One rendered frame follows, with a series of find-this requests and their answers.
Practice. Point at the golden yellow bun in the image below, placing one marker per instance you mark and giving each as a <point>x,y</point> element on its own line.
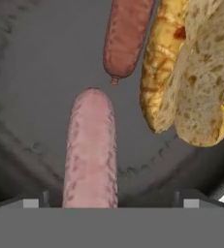
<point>160,68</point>

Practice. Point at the pale speckled bread bun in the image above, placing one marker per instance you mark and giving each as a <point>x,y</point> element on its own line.
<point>204,80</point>

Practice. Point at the dark grey bowl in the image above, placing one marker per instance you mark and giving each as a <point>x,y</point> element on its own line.
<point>39,97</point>

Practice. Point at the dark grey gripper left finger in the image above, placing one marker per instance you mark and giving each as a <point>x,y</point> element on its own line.
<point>31,202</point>

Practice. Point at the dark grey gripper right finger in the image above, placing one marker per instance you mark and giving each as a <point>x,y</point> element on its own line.
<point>191,202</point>

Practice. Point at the reddish brown sausage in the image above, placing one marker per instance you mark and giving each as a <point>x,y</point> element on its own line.
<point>127,35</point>

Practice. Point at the pale pink sausage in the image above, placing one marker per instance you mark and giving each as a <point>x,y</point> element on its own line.
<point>90,151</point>

